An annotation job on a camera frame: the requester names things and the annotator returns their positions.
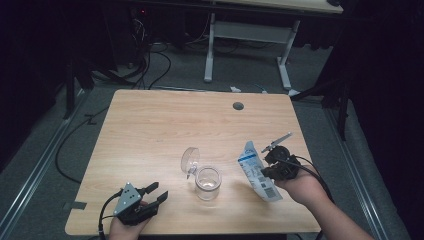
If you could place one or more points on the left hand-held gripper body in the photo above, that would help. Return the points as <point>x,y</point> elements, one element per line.
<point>128,200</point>

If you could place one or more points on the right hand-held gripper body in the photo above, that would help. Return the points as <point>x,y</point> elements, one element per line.
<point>283,166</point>

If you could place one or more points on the white and blue pouch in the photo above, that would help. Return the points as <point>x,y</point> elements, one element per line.
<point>258,180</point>

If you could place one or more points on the clear glass jar with hinged lid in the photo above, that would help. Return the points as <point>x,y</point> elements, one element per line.
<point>208,183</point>

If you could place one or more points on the person's right hand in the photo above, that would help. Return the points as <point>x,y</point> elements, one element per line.
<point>303,190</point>

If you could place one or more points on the person's left hand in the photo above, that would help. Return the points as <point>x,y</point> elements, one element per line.
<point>125,231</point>

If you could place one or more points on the grey table grommet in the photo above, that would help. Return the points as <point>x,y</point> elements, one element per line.
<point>238,106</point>

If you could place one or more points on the black stand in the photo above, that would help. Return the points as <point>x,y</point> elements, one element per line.
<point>342,110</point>
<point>70,86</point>

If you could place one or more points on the white plug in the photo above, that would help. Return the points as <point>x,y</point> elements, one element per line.
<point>235,89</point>

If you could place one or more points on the grey-framed desk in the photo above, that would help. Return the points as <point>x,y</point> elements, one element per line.
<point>250,31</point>

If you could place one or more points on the dark equipment with red light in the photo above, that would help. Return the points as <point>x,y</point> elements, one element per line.
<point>140,26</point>

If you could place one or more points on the metal floor rail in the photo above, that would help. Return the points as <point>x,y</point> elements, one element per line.
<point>36,170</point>
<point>358,180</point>

